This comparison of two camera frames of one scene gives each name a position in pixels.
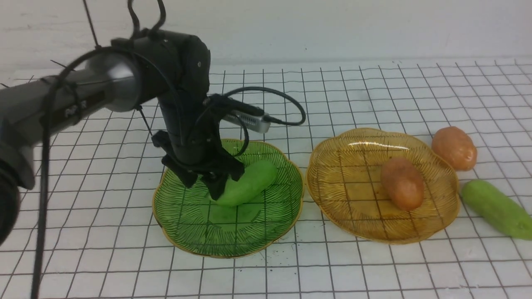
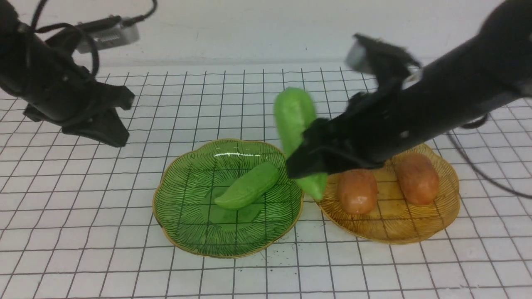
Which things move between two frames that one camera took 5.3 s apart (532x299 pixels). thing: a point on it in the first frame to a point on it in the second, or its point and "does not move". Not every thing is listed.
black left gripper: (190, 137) to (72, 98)
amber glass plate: (344, 181) does not move
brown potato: (456, 146) to (418, 178)
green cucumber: (501, 211) to (295, 110)
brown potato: (403, 183) to (358, 190)
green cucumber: (257, 176) does not move
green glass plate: (194, 220) does not move
